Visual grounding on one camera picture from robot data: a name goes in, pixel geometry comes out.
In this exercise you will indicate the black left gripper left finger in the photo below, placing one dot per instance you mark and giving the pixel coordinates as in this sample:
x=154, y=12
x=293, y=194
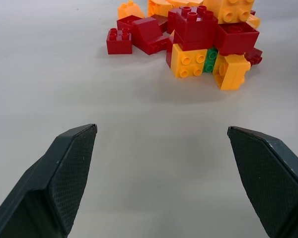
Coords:
x=52, y=183

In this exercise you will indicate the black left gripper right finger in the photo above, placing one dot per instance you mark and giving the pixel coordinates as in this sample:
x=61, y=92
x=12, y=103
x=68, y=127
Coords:
x=268, y=178

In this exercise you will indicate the green plastic building brick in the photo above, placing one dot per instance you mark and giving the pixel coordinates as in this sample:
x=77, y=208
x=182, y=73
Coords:
x=210, y=61

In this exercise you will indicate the red sloped plastic brick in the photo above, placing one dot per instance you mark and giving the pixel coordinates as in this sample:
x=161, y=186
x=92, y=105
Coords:
x=149, y=37

